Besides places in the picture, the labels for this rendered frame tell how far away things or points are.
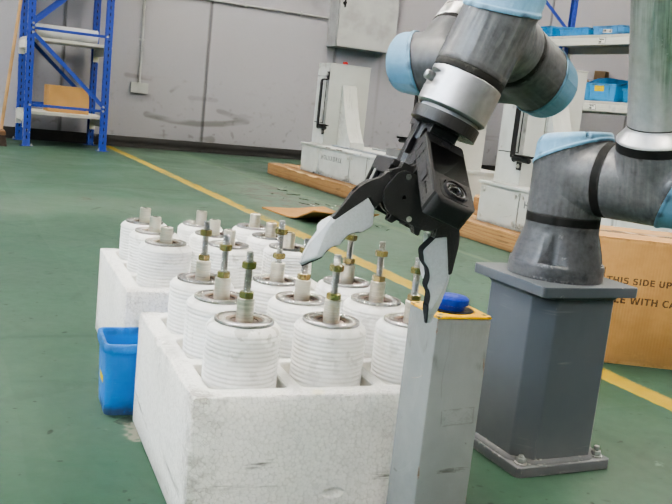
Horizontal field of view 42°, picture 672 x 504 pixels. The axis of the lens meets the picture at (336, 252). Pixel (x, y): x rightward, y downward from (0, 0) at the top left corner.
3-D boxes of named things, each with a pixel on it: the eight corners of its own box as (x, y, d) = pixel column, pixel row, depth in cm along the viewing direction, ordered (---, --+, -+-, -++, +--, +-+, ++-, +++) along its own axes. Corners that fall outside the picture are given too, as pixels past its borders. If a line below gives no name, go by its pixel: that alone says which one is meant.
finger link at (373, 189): (343, 243, 87) (416, 202, 88) (347, 246, 85) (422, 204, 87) (322, 202, 86) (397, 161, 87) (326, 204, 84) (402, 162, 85)
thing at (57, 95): (83, 113, 692) (84, 87, 689) (88, 115, 670) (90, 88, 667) (42, 109, 679) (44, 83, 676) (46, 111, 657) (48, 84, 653)
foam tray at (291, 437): (354, 412, 154) (366, 313, 151) (464, 515, 118) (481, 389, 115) (131, 420, 139) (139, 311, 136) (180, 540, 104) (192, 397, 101)
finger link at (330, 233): (292, 257, 90) (368, 215, 92) (304, 268, 85) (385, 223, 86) (278, 231, 90) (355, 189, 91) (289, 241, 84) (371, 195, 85)
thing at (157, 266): (179, 331, 167) (186, 239, 164) (189, 346, 159) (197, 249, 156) (128, 331, 164) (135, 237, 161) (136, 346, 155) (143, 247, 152)
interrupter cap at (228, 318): (219, 312, 113) (220, 307, 113) (277, 319, 113) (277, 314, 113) (208, 327, 106) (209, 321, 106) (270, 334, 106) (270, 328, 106)
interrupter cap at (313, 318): (314, 313, 119) (314, 308, 119) (366, 323, 116) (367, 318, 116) (293, 324, 112) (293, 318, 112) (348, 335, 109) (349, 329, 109)
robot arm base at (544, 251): (560, 265, 150) (569, 208, 148) (623, 285, 136) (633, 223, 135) (488, 264, 143) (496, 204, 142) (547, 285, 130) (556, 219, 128)
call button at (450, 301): (456, 308, 103) (458, 291, 102) (473, 317, 99) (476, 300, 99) (426, 308, 101) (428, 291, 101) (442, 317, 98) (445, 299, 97)
